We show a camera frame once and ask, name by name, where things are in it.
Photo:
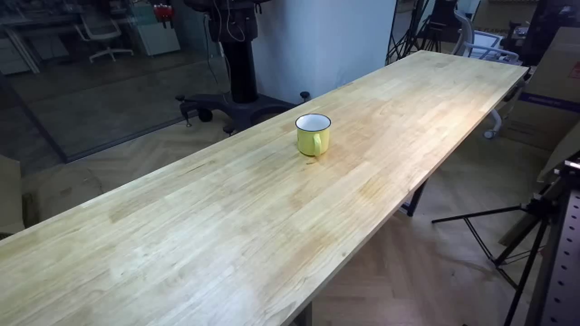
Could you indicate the yellow enamel mug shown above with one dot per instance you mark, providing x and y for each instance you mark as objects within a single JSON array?
[{"x": 312, "y": 135}]

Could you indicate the black table leg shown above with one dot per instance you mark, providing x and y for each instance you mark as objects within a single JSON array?
[{"x": 412, "y": 205}]

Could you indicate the white desk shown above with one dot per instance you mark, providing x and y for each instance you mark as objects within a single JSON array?
[{"x": 155, "y": 26}]

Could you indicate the grey office chair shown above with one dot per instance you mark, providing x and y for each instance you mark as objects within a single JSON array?
[{"x": 481, "y": 44}]

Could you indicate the white office chair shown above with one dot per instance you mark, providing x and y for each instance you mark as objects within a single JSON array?
[{"x": 97, "y": 28}]

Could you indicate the black tripod stand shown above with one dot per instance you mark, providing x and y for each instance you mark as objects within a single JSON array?
[{"x": 537, "y": 215}]

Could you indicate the cardboard box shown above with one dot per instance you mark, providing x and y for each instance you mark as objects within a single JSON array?
[{"x": 548, "y": 108}]

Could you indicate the perforated metal panel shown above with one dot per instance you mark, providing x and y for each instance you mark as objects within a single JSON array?
[{"x": 563, "y": 298}]

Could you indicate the black pedestal stand with wheels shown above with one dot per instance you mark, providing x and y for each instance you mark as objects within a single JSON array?
[{"x": 233, "y": 24}]

